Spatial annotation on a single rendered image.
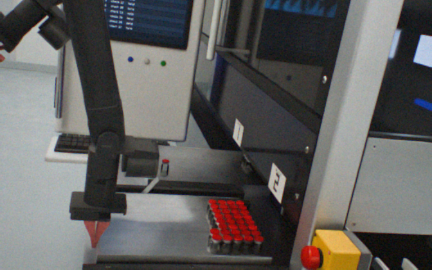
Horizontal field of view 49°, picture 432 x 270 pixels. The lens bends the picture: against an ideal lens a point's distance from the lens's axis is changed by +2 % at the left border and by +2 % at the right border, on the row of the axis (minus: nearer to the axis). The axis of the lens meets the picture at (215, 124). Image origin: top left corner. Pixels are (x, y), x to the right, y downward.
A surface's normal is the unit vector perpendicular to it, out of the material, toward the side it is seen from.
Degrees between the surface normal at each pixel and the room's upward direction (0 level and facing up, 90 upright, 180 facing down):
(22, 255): 0
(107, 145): 106
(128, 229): 0
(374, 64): 90
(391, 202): 90
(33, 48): 90
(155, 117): 90
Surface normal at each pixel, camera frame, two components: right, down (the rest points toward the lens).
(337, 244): 0.15, -0.95
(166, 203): 0.20, 0.31
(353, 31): -0.97, -0.08
